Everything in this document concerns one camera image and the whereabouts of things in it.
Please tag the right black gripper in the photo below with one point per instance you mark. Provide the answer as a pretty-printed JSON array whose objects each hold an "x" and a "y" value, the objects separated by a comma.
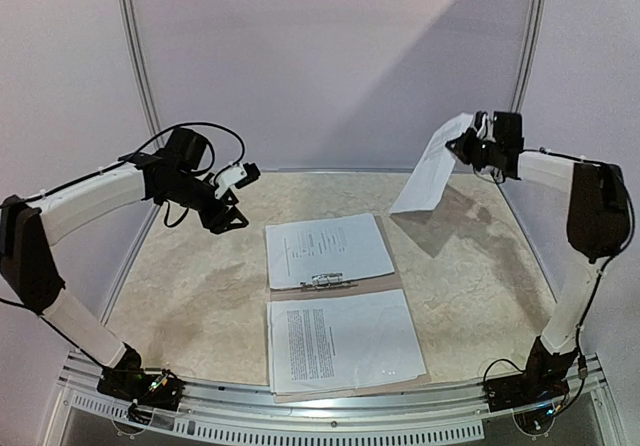
[{"x": 470, "y": 147}]

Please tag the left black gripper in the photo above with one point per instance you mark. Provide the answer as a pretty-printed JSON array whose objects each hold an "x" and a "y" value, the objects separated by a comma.
[{"x": 217, "y": 219}]

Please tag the translucent brown folder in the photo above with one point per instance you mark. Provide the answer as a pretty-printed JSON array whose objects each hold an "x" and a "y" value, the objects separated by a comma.
[{"x": 377, "y": 284}]

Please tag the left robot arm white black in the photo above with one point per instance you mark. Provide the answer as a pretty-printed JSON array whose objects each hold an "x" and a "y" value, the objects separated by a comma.
[{"x": 31, "y": 226}]

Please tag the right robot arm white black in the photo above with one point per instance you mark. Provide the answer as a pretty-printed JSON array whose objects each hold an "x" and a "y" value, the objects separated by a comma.
[{"x": 600, "y": 220}]

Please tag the metal folder clip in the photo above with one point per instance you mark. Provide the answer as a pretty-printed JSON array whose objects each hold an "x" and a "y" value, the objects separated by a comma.
[{"x": 327, "y": 281}]

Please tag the perforated metal strip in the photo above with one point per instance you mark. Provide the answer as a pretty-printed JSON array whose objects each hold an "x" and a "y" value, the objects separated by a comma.
[{"x": 94, "y": 421}]

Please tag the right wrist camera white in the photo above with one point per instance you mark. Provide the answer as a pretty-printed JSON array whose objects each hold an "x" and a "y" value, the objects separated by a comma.
[{"x": 483, "y": 125}]

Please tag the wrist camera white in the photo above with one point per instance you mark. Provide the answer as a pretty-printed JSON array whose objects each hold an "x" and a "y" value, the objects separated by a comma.
[
  {"x": 235, "y": 175},
  {"x": 483, "y": 125}
]

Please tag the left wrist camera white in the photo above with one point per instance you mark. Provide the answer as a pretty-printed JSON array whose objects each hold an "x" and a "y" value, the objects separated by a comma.
[{"x": 235, "y": 175}]

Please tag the left aluminium frame post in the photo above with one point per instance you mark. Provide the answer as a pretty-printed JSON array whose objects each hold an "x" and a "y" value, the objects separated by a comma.
[{"x": 141, "y": 76}]

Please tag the aluminium frame post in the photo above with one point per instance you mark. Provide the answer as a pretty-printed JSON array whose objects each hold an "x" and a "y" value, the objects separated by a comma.
[
  {"x": 141, "y": 76},
  {"x": 528, "y": 49}
]

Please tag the right aluminium frame post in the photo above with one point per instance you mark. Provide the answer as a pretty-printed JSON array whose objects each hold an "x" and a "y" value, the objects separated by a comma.
[{"x": 528, "y": 49}]

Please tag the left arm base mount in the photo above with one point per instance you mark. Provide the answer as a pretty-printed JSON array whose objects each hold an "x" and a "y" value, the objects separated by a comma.
[{"x": 157, "y": 388}]

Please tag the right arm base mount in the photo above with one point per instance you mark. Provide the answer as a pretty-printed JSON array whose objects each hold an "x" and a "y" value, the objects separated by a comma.
[{"x": 512, "y": 391}]

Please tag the aluminium front rail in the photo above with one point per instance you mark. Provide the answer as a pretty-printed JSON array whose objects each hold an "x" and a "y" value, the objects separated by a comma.
[{"x": 440, "y": 404}]

